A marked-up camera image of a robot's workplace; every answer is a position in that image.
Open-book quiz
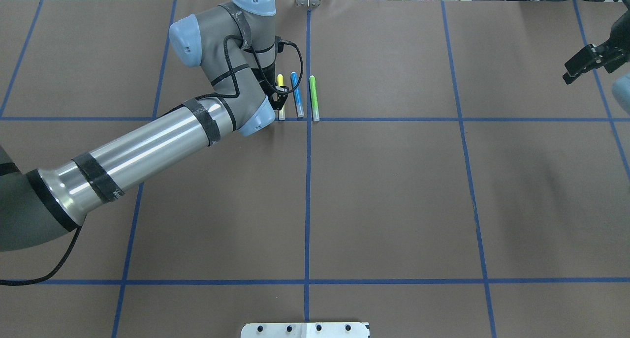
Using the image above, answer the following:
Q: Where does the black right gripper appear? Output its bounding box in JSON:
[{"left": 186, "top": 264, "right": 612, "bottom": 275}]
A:
[{"left": 563, "top": 31, "right": 630, "bottom": 85}]

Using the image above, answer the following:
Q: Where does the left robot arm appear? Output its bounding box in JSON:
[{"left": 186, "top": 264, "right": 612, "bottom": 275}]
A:
[{"left": 0, "top": 0, "right": 282, "bottom": 251}]

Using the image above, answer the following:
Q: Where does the blue highlighter pen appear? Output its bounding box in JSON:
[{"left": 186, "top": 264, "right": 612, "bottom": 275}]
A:
[{"left": 290, "top": 71, "right": 305, "bottom": 118}]

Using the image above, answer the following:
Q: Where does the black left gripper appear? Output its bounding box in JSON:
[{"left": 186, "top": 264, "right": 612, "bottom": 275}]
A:
[{"left": 270, "top": 86, "right": 289, "bottom": 111}]

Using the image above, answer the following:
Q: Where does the green highlighter pen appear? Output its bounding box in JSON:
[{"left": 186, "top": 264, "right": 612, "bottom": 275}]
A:
[{"left": 309, "top": 75, "right": 320, "bottom": 122}]

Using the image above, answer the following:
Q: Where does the metal mounting plate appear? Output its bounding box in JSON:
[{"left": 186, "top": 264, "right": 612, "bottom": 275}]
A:
[{"left": 240, "top": 322, "right": 371, "bottom": 338}]

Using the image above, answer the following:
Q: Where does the yellow highlighter pen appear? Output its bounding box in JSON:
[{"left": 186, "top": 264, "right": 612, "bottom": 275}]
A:
[{"left": 276, "top": 74, "right": 285, "bottom": 121}]

